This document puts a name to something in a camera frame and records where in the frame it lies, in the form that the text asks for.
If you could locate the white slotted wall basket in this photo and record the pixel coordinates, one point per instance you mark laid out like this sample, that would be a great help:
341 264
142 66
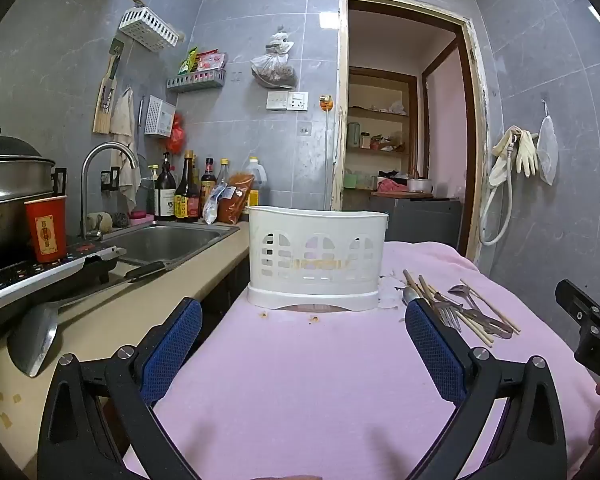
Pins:
147 27

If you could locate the steel kitchen sink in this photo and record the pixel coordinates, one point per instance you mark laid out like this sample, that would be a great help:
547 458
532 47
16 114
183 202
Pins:
165 242

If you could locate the wooden shelf unit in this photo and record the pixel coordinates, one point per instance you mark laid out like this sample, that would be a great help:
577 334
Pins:
380 115

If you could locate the white wall switch plate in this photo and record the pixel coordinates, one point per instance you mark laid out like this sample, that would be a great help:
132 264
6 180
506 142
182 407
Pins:
277 101

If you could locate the pink table cloth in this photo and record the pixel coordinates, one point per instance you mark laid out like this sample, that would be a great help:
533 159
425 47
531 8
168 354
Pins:
305 390

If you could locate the steel wool scrubber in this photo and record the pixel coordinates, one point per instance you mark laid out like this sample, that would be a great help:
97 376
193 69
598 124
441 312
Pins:
121 220

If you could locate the black pot lid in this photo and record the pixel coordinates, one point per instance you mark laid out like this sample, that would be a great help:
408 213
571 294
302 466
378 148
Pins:
5 146

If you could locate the clear yellow cap bottle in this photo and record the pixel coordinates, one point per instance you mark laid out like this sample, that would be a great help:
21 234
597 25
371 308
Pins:
222 172

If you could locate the grey wall shelf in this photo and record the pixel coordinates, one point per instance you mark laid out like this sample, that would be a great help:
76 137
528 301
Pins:
197 81

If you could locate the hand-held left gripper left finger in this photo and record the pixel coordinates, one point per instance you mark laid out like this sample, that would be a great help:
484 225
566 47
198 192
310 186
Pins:
175 345

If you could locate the red paper cup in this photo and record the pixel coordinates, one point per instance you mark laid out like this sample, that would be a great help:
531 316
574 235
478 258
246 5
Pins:
46 230

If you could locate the white plastic utensil holder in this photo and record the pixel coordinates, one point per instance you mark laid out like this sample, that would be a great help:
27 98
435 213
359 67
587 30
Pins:
315 255

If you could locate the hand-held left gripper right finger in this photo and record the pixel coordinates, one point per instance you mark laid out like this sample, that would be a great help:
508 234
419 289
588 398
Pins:
432 350

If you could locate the steel kitchen faucet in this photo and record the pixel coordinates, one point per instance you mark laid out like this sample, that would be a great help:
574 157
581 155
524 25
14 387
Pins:
86 190

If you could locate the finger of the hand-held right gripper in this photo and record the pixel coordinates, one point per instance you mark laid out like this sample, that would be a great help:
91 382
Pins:
577 302

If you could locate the white wall socket plate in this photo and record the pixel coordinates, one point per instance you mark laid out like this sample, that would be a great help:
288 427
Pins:
298 101

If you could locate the worn wooden door frame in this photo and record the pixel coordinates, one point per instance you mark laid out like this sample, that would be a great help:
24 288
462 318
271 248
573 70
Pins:
344 110

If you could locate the white mesh bag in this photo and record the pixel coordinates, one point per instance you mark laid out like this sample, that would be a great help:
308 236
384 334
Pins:
547 150

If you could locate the hanging bag of dried goods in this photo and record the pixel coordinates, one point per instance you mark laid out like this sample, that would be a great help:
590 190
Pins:
275 67

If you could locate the white blue plastic bag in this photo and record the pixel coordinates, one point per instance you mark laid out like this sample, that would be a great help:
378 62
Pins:
215 205

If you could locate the green snack packet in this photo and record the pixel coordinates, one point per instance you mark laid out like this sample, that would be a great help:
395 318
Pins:
187 62

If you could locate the cream rubber glove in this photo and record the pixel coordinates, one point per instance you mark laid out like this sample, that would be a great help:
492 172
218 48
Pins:
502 157
527 152

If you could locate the wooden chopstick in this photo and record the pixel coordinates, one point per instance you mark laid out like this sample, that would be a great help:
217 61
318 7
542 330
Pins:
490 306
447 305
475 312
460 319

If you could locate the pink sponge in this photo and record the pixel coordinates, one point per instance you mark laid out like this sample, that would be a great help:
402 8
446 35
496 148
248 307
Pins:
141 216

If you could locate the brown pump bottle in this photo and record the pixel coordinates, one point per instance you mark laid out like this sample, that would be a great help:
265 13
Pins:
165 195

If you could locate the steel steamer pot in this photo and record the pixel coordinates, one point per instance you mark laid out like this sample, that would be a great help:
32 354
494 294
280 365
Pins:
10 185

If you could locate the black wall holder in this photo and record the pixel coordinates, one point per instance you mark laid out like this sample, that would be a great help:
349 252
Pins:
109 179

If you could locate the red plastic bag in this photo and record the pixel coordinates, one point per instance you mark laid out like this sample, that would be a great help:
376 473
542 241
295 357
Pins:
176 135

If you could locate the metal spoon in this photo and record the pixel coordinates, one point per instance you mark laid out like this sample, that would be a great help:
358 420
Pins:
411 295
500 329

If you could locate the white hanging chopstick basket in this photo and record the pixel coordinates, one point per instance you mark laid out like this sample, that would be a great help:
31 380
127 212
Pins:
159 116

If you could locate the red snack packet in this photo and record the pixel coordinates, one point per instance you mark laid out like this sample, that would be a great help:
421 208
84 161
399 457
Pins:
211 61

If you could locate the black induction cooker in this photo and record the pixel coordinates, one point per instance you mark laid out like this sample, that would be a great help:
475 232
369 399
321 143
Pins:
45 280

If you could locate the hanging steel rod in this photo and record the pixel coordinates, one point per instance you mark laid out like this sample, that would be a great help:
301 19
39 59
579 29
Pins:
140 112

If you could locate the clear oil jug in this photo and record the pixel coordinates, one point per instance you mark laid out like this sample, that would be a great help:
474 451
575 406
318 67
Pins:
257 180

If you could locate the beige loofah scrubber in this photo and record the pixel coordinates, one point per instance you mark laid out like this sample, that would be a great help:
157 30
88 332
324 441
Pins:
99 222

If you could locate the dark grey cabinet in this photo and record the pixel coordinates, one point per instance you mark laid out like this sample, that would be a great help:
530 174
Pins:
425 222

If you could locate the small red label bottle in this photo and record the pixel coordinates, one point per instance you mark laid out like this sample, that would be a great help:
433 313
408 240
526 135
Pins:
208 180

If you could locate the dark soy sauce bottle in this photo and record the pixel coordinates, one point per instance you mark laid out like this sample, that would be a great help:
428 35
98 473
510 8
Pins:
186 197

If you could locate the beige hanging rag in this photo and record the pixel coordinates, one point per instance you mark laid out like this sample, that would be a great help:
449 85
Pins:
122 112
129 180

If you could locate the small grey wall socket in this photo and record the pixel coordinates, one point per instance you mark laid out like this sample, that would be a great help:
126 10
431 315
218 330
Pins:
305 129

